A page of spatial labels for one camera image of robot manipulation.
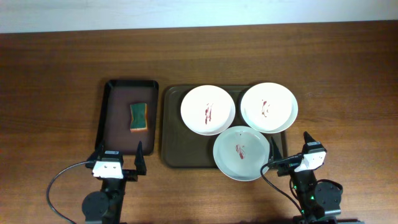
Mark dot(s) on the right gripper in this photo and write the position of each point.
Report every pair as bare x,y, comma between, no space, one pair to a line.
275,160

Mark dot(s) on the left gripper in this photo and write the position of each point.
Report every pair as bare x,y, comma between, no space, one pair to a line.
131,175

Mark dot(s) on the white plate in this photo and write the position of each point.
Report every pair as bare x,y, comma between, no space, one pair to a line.
269,108
240,152
207,110

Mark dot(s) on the green orange sponge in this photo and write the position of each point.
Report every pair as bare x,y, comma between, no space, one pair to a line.
139,121

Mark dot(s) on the white plate front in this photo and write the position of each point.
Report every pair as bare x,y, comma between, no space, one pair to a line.
240,152

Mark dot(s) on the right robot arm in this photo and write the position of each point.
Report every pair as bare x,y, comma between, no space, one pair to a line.
318,201

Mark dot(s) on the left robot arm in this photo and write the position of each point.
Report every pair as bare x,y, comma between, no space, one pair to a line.
105,205

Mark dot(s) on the small black tray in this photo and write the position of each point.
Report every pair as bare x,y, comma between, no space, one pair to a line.
113,131

